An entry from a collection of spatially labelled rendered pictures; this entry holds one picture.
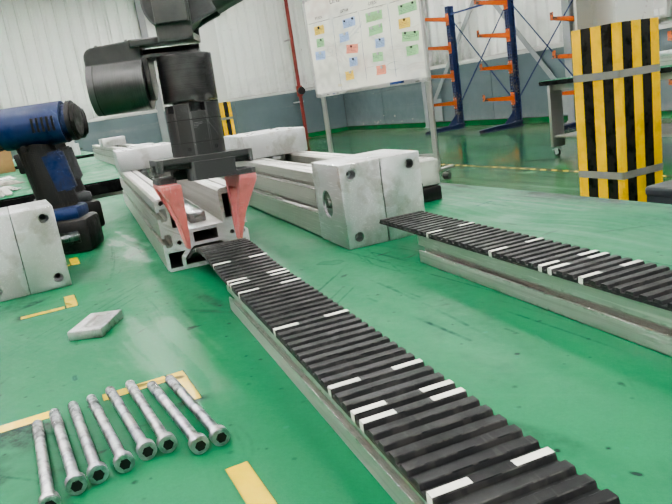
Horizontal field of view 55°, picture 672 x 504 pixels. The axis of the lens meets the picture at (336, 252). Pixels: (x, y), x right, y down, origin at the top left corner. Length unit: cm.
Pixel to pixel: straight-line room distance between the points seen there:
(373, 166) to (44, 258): 39
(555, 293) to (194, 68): 42
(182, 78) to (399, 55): 576
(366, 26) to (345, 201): 598
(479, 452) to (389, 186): 51
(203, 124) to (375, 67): 595
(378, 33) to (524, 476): 638
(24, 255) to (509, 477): 66
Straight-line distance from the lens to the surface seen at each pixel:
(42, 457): 39
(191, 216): 81
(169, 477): 35
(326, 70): 708
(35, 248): 81
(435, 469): 25
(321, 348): 37
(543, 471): 25
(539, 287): 50
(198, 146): 70
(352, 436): 32
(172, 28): 69
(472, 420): 28
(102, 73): 72
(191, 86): 70
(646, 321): 43
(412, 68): 634
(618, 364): 40
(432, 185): 96
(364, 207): 73
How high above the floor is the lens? 95
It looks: 13 degrees down
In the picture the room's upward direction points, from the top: 9 degrees counter-clockwise
